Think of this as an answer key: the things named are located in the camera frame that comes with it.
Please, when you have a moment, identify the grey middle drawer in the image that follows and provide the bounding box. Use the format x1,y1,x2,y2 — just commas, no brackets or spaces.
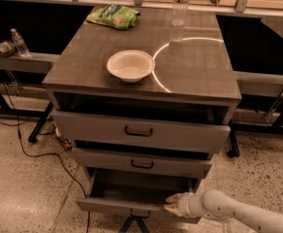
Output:
72,148,211,179

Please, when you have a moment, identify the clear water bottle on cabinet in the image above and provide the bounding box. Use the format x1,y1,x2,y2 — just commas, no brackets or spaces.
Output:
172,0,189,26

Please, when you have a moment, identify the grey top drawer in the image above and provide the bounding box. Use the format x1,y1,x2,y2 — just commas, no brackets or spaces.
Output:
52,111,230,152

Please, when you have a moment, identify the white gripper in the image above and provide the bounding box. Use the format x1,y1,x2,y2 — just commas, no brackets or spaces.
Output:
164,192,194,217

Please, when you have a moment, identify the small water bottle on shelf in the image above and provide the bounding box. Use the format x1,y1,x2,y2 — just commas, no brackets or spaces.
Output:
11,28,30,57

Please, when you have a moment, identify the grey side shelf rail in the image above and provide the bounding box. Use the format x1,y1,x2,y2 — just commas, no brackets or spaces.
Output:
0,52,59,74

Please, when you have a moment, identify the black floor cable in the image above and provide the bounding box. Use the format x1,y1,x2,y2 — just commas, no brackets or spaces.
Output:
0,47,91,233

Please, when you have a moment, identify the green chip bag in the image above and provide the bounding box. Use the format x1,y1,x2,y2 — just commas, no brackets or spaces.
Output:
86,5,141,30

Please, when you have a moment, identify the white paper bowl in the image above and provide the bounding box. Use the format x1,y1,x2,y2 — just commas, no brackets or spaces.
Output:
107,50,155,83

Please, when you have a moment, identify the grey bottom drawer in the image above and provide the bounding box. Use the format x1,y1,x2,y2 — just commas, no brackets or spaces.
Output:
77,168,200,224

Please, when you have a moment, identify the grey drawer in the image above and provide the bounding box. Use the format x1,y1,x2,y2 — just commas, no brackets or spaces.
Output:
77,168,200,224
72,148,211,179
52,111,230,152

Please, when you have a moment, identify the grey drawer cabinet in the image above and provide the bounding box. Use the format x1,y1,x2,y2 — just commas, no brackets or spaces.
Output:
44,8,241,221

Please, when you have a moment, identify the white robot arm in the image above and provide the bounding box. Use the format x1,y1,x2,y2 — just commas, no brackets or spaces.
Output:
164,189,283,233

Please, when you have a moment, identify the round tape roll dish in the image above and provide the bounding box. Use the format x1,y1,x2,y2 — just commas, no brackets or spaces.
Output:
0,41,16,57

